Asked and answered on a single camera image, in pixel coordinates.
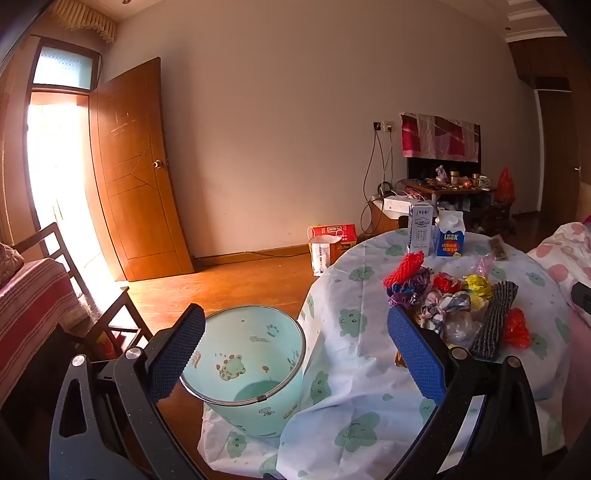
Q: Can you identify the large red plastic bag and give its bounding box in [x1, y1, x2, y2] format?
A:
[495, 167, 516, 204]

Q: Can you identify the yellow printed plastic bag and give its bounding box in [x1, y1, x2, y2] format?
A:
[464, 274, 495, 310]

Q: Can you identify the red pink cover cloth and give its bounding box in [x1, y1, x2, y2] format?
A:
[400, 112, 481, 162]

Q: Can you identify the white paper bag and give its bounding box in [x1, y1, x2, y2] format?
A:
[308, 234, 343, 277]

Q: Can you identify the checked plastic bag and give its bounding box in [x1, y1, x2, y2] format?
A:
[420, 291, 472, 333]

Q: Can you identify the wooden door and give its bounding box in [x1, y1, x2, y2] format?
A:
[90, 58, 195, 282]

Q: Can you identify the fringed curtain valance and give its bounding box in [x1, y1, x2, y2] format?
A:
[48, 0, 118, 44]

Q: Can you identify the pink floral quilt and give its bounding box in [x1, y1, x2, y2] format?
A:
[526, 222, 591, 296]

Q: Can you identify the black television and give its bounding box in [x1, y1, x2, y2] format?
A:
[406, 157, 481, 181]

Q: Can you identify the dark striped cloth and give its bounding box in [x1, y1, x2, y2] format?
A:
[470, 281, 519, 361]

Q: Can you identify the tall white milk carton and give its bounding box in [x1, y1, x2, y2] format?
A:
[406, 203, 435, 256]

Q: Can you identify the light green cartoon trash bin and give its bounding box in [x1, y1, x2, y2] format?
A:
[179, 305, 306, 438]

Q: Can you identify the dark wooden television stand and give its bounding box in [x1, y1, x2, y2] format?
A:
[404, 180, 515, 236]

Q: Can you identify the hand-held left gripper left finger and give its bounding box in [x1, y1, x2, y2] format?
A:
[48, 302, 208, 480]

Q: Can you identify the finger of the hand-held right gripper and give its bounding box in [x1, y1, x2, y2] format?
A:
[571, 281, 591, 319]

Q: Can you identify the white cloud print tablecloth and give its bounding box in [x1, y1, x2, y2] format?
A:
[198, 227, 573, 480]

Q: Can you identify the brown wooden wardrobe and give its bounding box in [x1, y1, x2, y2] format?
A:
[508, 28, 591, 222]

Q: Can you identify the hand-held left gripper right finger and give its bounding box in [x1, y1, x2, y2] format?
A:
[387, 305, 543, 480]

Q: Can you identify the red foam net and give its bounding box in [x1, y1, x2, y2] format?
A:
[383, 250, 426, 289]

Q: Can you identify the black power cable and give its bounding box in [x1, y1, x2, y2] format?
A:
[362, 131, 384, 232]

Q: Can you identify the dark wooden chair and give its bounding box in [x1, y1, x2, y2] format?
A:
[9, 222, 153, 361]

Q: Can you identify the white flat box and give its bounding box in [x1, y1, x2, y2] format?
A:
[384, 196, 432, 217]

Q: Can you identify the clear plastic bag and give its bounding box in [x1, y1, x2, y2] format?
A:
[443, 314, 481, 342]

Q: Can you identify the grey power cable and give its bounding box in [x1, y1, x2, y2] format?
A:
[381, 131, 398, 195]

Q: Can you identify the small red plastic bag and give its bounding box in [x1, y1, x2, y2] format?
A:
[502, 308, 532, 348]

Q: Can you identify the red striped blanket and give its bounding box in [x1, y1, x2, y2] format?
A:
[0, 257, 86, 402]

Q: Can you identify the pink plastic wrapper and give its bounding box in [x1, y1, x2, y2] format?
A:
[471, 256, 497, 278]

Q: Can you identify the red cardboard box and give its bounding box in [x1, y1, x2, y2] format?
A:
[308, 224, 357, 259]

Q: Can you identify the red foil wrapper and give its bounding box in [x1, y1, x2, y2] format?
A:
[433, 272, 462, 294]

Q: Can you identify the blue gable top carton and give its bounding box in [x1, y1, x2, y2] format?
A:
[434, 211, 466, 257]

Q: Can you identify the pink bed sheet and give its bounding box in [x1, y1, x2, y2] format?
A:
[545, 300, 591, 453]

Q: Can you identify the small wooden cabinet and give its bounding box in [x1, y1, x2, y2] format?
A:
[367, 200, 409, 236]

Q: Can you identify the pink grey padded cloth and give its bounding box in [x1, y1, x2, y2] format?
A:
[0, 242, 25, 287]

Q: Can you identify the transom window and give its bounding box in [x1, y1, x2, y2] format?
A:
[32, 46, 95, 90]

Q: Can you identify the purple foil wrapper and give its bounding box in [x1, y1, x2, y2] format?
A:
[388, 268, 432, 308]

